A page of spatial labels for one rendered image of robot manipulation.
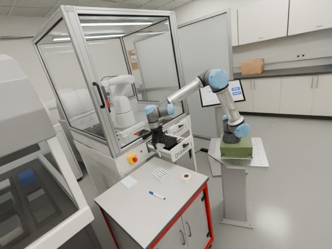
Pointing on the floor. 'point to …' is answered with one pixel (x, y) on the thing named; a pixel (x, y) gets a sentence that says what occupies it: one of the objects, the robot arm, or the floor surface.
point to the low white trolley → (159, 210)
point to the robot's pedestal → (234, 196)
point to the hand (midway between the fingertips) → (158, 151)
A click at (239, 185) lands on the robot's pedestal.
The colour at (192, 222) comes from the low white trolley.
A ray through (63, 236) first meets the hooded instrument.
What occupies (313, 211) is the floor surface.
